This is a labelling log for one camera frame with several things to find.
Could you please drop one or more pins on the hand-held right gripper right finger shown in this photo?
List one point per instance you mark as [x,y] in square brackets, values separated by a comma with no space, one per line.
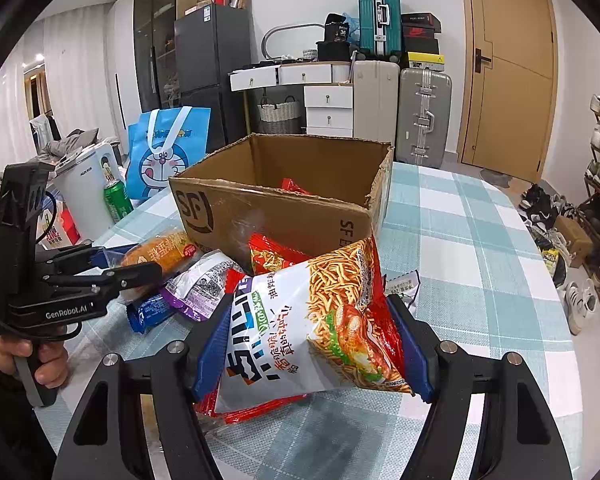
[412,360]

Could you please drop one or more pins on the white air purifier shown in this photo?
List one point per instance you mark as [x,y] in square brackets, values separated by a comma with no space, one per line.
[82,195]

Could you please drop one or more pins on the dark grey fridge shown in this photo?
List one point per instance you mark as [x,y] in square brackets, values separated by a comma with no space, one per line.
[210,60]

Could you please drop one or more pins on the blue plastic bag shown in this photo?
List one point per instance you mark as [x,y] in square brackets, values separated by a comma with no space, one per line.
[351,22]

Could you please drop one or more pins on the grey door mat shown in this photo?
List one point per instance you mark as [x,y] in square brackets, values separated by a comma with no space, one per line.
[495,179]

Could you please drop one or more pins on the person's left forearm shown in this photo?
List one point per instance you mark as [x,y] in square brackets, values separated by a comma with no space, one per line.
[5,425]

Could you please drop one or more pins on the brown cardboard box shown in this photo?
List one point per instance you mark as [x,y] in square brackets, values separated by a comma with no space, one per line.
[280,220]

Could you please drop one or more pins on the white sneaker pair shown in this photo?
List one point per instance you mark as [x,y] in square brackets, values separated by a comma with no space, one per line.
[580,307]

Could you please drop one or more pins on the flat labelled carton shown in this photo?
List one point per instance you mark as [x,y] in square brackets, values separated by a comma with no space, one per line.
[199,11]

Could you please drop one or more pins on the grey oval hoop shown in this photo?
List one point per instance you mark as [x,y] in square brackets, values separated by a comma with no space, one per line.
[265,44]

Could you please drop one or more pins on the white curtain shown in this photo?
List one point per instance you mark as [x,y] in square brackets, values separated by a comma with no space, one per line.
[10,110]

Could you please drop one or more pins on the purple snack packet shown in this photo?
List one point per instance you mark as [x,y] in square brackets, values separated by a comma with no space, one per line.
[200,285]

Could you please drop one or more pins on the black bin with yellow packets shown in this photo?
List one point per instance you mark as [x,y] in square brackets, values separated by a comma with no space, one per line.
[550,260]

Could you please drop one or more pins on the beige suitcase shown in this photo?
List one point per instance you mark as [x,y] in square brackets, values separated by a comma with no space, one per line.
[375,100]

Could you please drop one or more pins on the blue cartoon tote bag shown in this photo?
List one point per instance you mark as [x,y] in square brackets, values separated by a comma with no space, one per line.
[165,160]

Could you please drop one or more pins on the woven laundry basket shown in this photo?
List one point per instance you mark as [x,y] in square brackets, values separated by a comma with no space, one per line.
[279,117]

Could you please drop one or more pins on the small red snack packet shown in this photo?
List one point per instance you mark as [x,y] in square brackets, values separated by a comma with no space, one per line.
[292,186]

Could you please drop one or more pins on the black printed carton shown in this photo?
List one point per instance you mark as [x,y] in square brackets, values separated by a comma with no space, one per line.
[337,30]

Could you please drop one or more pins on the person's left hand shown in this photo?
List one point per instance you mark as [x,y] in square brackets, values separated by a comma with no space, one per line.
[52,365]

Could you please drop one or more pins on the white drawer dresser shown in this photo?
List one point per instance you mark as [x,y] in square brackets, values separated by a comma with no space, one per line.
[327,97]

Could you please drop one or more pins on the pile of dark shoes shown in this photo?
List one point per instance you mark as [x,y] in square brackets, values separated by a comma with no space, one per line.
[542,207]

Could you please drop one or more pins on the wooden door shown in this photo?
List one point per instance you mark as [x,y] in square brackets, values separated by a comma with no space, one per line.
[510,85]

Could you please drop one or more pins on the plain black shoe box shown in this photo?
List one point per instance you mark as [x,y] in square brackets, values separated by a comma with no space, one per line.
[420,46]

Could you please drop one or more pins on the dark glass cabinet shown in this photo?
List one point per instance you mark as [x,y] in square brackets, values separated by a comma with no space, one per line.
[152,35]

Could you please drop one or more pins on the grey clothes pile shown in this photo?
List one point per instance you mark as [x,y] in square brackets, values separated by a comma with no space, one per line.
[70,142]

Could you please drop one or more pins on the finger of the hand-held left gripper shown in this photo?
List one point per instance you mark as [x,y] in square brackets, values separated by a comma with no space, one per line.
[97,256]
[135,275]

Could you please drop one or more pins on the red yellow-print snack packet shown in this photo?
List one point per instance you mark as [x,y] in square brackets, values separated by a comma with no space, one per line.
[270,257]

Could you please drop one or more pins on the white paper sachet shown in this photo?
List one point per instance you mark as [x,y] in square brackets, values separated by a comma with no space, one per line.
[405,287]

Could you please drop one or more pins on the teal suitcase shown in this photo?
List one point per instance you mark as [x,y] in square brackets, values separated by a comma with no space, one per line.
[367,20]

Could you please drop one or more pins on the silver suitcase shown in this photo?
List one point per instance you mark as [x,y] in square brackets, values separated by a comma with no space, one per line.
[437,120]

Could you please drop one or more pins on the red black shoe box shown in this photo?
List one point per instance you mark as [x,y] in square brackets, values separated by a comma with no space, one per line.
[420,32]

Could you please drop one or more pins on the green drink can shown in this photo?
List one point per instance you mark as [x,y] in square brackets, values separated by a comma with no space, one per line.
[117,202]

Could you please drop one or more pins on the blue snack packet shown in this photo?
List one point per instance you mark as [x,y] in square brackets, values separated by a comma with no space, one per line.
[150,312]

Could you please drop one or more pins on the flat black shoe box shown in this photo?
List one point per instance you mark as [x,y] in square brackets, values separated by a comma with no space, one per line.
[420,19]

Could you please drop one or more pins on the yellow black shoe box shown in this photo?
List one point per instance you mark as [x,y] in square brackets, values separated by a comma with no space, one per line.
[425,61]

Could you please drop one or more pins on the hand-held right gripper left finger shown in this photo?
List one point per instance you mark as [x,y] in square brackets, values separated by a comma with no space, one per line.
[211,360]

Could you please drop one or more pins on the orange bread packet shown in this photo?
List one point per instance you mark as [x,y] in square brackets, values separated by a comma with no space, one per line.
[165,252]

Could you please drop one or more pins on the white noodle snack bag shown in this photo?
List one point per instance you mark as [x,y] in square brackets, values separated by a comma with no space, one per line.
[290,330]

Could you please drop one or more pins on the red white paper bag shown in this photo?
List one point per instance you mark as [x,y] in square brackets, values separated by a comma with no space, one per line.
[65,225]

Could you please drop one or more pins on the brown floor carton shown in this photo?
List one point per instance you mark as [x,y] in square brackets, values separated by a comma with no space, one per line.
[574,240]

